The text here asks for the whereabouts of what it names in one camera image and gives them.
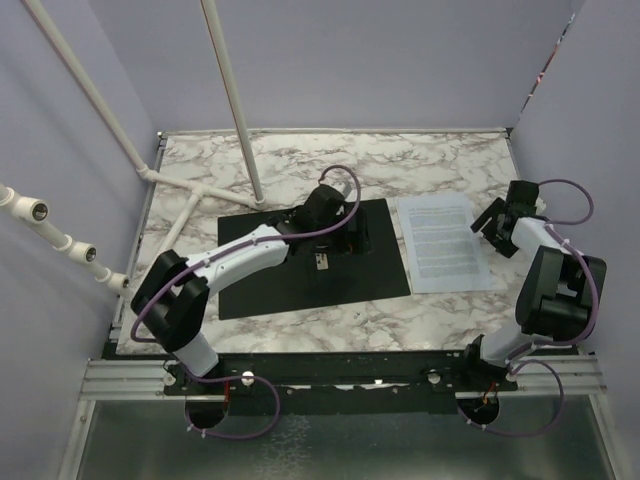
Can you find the aluminium rail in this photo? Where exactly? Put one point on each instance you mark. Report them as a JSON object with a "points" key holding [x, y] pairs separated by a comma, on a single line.
{"points": [[140, 380]]}

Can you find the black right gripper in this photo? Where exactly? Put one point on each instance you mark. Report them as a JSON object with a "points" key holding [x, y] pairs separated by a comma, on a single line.
{"points": [[496, 211]]}

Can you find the white pipe frame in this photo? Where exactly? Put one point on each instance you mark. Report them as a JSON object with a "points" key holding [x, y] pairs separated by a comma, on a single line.
{"points": [[55, 146]]}

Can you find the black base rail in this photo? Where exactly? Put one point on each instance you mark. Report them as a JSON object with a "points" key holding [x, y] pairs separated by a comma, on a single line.
{"points": [[336, 383]]}

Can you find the printed paper sheet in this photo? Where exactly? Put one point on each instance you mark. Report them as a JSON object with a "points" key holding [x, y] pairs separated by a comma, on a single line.
{"points": [[444, 255]]}

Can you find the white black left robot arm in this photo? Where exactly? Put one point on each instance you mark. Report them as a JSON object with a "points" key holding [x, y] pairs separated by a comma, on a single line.
{"points": [[172, 299]]}

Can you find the metal folder clip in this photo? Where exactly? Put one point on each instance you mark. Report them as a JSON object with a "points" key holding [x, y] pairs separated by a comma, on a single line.
{"points": [[321, 261]]}

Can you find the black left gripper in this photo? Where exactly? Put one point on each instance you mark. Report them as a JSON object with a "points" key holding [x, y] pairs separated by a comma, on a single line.
{"points": [[351, 242]]}

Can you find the white folder black inside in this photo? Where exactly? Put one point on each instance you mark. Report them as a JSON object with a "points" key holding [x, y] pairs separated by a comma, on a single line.
{"points": [[298, 285]]}

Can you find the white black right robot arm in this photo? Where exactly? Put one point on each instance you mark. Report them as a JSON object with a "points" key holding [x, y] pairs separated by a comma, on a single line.
{"points": [[559, 300]]}

